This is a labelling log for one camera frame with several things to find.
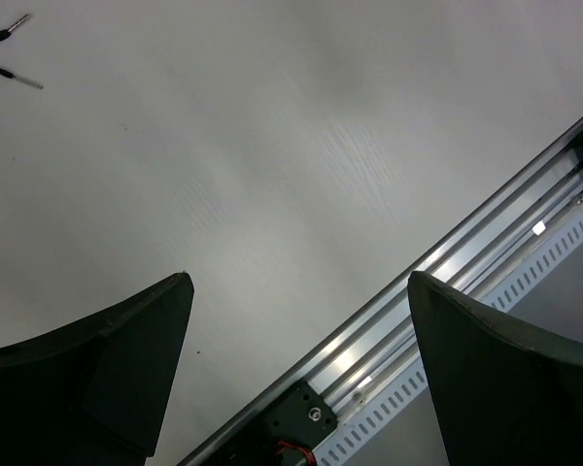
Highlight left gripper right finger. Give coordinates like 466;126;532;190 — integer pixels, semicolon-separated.
407;271;583;465

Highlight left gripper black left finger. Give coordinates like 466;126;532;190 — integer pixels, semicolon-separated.
0;272;194;465

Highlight aluminium mounting rail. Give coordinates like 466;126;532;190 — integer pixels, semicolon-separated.
186;117;583;465

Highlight grey slotted cable duct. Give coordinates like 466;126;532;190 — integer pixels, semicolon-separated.
314;204;583;465

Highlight black trousers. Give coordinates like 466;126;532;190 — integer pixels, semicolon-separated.
0;13;45;91

